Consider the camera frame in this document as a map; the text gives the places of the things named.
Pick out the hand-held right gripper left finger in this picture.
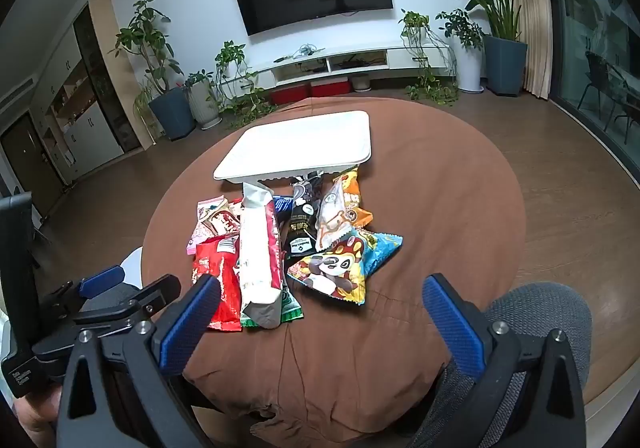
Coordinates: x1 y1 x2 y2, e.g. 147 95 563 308
55 274 222 448

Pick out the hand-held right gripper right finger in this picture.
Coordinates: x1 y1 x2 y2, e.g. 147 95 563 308
421 273 587 448

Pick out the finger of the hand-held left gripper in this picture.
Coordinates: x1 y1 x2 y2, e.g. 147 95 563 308
41 265 142 319
74 275 182 329

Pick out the pink snack packet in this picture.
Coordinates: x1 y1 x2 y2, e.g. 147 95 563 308
186 198 236 256

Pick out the white red patterned snack packet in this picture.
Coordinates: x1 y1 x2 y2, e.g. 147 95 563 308
207 200 245 241

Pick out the long white red snack packet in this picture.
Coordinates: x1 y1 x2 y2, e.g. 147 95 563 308
239 182 288 329

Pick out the green snack packet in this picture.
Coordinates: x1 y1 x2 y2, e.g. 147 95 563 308
240 278 305 327

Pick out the panda print snack packet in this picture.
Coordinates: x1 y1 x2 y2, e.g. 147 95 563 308
287 228 403 306

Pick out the black snack packet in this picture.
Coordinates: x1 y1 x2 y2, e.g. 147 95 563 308
282 175 326 259

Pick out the blue snack packet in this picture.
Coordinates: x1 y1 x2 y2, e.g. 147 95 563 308
272 196 296 223

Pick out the clear snack packet orange print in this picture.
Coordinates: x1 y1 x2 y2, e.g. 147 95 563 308
315 178 361 251

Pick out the white plastic tray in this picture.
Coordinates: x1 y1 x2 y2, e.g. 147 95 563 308
213 110 373 183

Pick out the person's left hand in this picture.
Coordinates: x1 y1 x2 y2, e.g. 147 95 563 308
14 384 63 435

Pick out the white stool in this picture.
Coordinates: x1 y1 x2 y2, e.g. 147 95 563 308
120 248 146 289

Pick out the grey mesh chair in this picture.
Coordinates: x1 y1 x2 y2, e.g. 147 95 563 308
410 282 593 448

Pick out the brown entrance door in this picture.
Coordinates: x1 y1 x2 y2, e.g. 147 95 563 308
0 113 66 219

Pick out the round brown table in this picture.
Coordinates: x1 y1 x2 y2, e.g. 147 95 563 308
141 96 526 448

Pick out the tree plant in dark pot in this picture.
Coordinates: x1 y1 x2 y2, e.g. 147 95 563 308
109 0 197 141

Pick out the plant in ribbed white pot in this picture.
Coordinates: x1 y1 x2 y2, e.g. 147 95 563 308
184 70 223 129

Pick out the red storage box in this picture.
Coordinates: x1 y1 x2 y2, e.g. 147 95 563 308
271 84 311 106
310 78 349 98

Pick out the trailing vine plant on stand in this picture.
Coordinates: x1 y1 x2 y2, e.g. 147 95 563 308
215 42 278 129

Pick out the bushy plant in white pot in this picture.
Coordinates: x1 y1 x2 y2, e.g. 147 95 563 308
435 9 486 93

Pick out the broad-leaf plant in blue pot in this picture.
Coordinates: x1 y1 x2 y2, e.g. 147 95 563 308
414 0 548 96

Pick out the white television cabinet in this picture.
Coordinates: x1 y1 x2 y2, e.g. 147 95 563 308
248 46 451 91

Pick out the outdoor chair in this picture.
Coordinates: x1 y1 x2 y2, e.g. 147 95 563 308
577 52 632 129

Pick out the trailing vine plant on cabinet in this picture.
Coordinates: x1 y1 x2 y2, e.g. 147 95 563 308
398 10 461 106

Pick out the beige curtain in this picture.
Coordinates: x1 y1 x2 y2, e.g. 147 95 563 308
502 0 551 101

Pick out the glass sliding door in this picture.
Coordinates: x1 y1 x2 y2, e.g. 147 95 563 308
540 0 640 179

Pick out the wall cabinet unit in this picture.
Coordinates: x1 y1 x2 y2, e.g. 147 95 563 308
30 0 146 189

